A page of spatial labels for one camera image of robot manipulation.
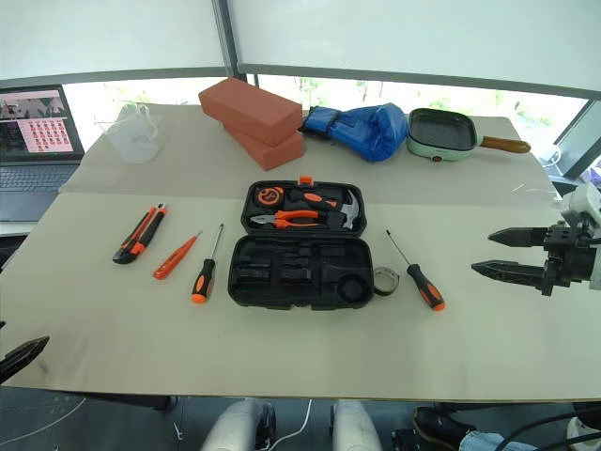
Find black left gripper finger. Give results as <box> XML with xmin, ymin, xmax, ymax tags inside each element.
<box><xmin>0</xmin><ymin>334</ymin><xmax>51</xmax><ymax>385</ymax></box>

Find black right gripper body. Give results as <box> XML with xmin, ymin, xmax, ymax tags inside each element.
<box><xmin>539</xmin><ymin>224</ymin><xmax>601</xmax><ymax>298</ymax></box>

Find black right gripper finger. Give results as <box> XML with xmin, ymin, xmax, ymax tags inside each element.
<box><xmin>487</xmin><ymin>226</ymin><xmax>549</xmax><ymax>249</ymax></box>
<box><xmin>470</xmin><ymin>258</ymin><xmax>547</xmax><ymax>284</ymax></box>

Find orange voltage tester pen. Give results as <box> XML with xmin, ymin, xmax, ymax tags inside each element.
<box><xmin>152</xmin><ymin>229</ymin><xmax>204</xmax><ymax>282</ymax></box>

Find orange black handled screwdriver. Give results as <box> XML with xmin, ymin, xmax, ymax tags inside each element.
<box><xmin>190</xmin><ymin>223</ymin><xmax>225</xmax><ymax>304</ymax></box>
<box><xmin>385</xmin><ymin>228</ymin><xmax>447</xmax><ymax>312</ymax></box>

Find black tool case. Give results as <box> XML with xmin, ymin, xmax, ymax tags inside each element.
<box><xmin>226</xmin><ymin>175</ymin><xmax>376</xmax><ymax>312</ymax></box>

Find grey tape roll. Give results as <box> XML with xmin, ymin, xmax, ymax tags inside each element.
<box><xmin>372</xmin><ymin>265</ymin><xmax>401</xmax><ymax>298</ymax></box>

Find green electric frying pan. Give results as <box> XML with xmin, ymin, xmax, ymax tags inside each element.
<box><xmin>405</xmin><ymin>107</ymin><xmax>532</xmax><ymax>163</ymax></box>

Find black leather shoe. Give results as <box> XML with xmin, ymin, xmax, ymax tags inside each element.
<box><xmin>412</xmin><ymin>406</ymin><xmax>477</xmax><ymax>449</ymax></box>

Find claw hammer with black grip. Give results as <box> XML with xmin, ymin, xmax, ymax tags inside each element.
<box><xmin>285</xmin><ymin>187</ymin><xmax>363</xmax><ymax>232</ymax></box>

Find orange black utility knife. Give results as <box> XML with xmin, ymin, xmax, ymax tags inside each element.
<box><xmin>112</xmin><ymin>202</ymin><xmax>169</xmax><ymax>266</ymax></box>

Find blue jeans leg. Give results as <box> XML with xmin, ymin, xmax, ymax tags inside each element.
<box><xmin>458</xmin><ymin>430</ymin><xmax>516</xmax><ymax>451</ymax></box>

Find blue boxing glove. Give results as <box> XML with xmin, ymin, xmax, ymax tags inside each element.
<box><xmin>300</xmin><ymin>101</ymin><xmax>409</xmax><ymax>163</ymax></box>

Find silver rounded robot leg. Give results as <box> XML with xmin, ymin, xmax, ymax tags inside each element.
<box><xmin>201</xmin><ymin>398</ymin><xmax>279</xmax><ymax>451</ymax></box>
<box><xmin>330</xmin><ymin>398</ymin><xmax>384</xmax><ymax>451</ymax></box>

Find open laptop with pink screen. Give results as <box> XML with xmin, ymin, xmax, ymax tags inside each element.
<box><xmin>0</xmin><ymin>84</ymin><xmax>86</xmax><ymax>223</ymax></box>

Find clear plastic measuring cup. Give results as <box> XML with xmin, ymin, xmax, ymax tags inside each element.
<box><xmin>93</xmin><ymin>102</ymin><xmax>163</xmax><ymax>165</ymax></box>

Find orange black tape measure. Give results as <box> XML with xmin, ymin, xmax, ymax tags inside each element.
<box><xmin>256</xmin><ymin>185</ymin><xmax>285</xmax><ymax>209</ymax></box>

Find red brown foam brick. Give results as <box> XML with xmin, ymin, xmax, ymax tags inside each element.
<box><xmin>197</xmin><ymin>76</ymin><xmax>304</xmax><ymax>148</ymax></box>
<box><xmin>220</xmin><ymin>119</ymin><xmax>307</xmax><ymax>172</ymax></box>

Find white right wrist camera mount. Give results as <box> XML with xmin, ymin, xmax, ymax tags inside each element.
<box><xmin>560</xmin><ymin>181</ymin><xmax>601</xmax><ymax>232</ymax></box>

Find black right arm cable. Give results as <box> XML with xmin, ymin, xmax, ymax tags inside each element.
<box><xmin>496</xmin><ymin>407</ymin><xmax>601</xmax><ymax>451</ymax></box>

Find orange handled pliers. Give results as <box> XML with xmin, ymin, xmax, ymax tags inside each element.
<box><xmin>249</xmin><ymin>209</ymin><xmax>323</xmax><ymax>232</ymax></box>

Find thin white cable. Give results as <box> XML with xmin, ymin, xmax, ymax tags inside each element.
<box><xmin>270</xmin><ymin>398</ymin><xmax>314</xmax><ymax>451</ymax></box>

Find grey window frame post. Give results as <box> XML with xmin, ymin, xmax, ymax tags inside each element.
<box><xmin>210</xmin><ymin>0</ymin><xmax>242</xmax><ymax>79</ymax></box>

